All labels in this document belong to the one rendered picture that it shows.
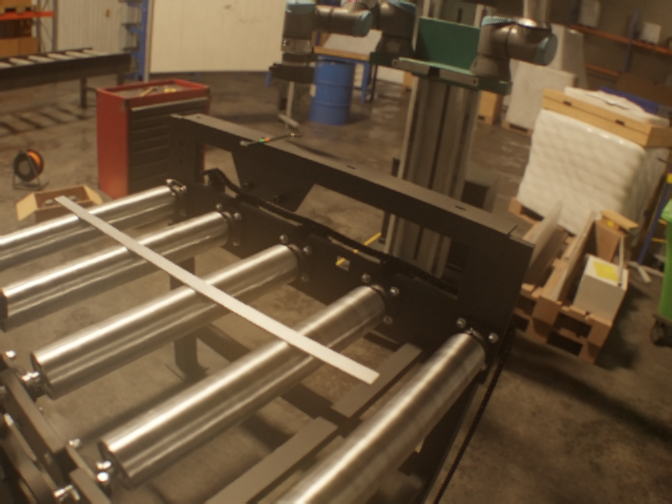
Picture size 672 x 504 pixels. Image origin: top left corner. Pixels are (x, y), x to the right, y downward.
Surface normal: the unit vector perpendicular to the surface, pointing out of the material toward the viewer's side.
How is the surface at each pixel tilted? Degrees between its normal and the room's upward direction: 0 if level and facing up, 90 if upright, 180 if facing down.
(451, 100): 90
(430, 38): 90
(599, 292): 90
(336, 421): 0
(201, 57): 90
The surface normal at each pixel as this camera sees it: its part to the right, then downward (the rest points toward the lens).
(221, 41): 0.45, 0.44
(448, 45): -0.54, 0.32
